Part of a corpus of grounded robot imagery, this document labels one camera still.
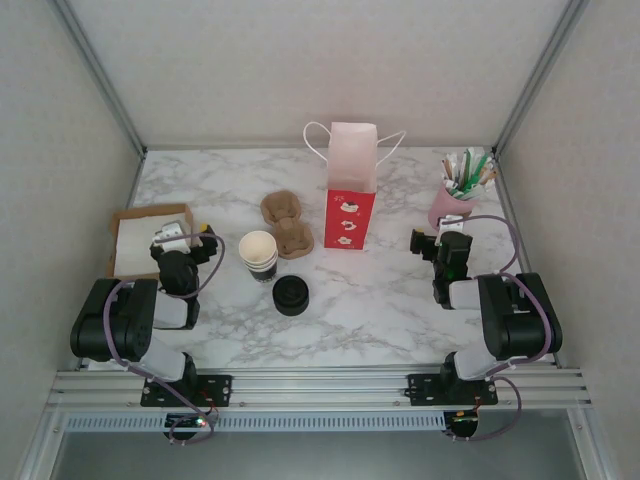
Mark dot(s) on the stack of paper cups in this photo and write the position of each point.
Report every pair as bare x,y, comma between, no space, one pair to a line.
257,250

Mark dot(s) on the red printed paper bag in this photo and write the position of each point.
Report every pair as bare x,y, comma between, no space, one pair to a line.
350,215

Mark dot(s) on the brown cardboard napkin box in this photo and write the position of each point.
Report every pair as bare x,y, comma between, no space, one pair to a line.
116,220

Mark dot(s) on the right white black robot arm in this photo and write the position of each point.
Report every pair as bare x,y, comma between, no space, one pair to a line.
520,320

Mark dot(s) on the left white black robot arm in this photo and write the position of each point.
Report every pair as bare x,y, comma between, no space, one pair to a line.
125,325

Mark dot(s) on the pink holder cup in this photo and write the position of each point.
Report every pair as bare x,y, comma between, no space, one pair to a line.
447,207

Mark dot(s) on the white paper napkins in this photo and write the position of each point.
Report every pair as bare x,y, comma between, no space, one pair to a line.
135,245

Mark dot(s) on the wooden stirrer stick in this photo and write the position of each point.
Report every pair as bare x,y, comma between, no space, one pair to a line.
492,176
446,169

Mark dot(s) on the green striped wrapped straw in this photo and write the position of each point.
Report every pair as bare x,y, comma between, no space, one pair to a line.
468,165

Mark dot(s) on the small circuit board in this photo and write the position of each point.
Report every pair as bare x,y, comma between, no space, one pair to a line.
462,417
187,422

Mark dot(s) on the aluminium table side rail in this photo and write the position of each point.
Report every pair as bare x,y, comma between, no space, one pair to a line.
506,175
136,180

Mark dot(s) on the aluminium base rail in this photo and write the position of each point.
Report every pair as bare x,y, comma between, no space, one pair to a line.
320,387

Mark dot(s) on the aluminium frame post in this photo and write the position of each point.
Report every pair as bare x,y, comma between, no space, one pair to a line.
540,80
100,82

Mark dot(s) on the aluminium lower frame bar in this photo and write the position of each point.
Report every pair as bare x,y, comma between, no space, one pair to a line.
595,450
42,445

